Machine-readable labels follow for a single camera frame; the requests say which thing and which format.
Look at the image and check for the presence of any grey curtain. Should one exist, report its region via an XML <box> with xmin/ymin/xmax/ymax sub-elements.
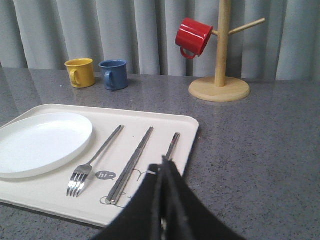
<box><xmin>0</xmin><ymin>0</ymin><xmax>320</xmax><ymax>81</ymax></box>

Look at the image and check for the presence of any beige rabbit serving tray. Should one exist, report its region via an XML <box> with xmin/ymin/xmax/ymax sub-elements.
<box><xmin>0</xmin><ymin>104</ymin><xmax>199</xmax><ymax>227</ymax></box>

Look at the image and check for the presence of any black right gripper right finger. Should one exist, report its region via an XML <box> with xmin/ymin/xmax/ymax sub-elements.
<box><xmin>162</xmin><ymin>156</ymin><xmax>244</xmax><ymax>240</ymax></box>

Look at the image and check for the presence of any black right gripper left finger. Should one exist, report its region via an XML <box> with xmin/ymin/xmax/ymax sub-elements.
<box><xmin>93</xmin><ymin>164</ymin><xmax>162</xmax><ymax>240</ymax></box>

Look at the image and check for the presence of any blue enamel mug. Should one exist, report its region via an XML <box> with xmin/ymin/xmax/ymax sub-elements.
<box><xmin>99</xmin><ymin>59</ymin><xmax>129</xmax><ymax>91</ymax></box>

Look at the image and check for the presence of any silver metal fork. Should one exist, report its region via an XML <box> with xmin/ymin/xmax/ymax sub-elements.
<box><xmin>66</xmin><ymin>125</ymin><xmax>125</xmax><ymax>198</ymax></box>

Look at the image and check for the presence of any white round plate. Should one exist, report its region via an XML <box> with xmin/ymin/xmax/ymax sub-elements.
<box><xmin>0</xmin><ymin>112</ymin><xmax>93</xmax><ymax>179</ymax></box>

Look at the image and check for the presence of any yellow enamel mug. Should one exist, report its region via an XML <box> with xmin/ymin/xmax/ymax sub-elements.
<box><xmin>64</xmin><ymin>58</ymin><xmax>96</xmax><ymax>89</ymax></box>

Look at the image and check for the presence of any red enamel mug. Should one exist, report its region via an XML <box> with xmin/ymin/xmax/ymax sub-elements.
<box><xmin>175</xmin><ymin>18</ymin><xmax>214</xmax><ymax>60</ymax></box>

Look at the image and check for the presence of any wooden mug tree stand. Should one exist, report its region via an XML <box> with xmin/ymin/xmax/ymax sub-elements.
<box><xmin>188</xmin><ymin>0</ymin><xmax>266</xmax><ymax>103</ymax></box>

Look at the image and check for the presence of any silver metal spoon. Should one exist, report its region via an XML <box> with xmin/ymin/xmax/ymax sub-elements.
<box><xmin>165</xmin><ymin>132</ymin><xmax>181</xmax><ymax>161</ymax></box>

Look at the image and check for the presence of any silver metal chopstick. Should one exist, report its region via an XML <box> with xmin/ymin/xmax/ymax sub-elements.
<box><xmin>105</xmin><ymin>126</ymin><xmax>152</xmax><ymax>204</ymax></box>
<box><xmin>111</xmin><ymin>127</ymin><xmax>155</xmax><ymax>206</ymax></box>

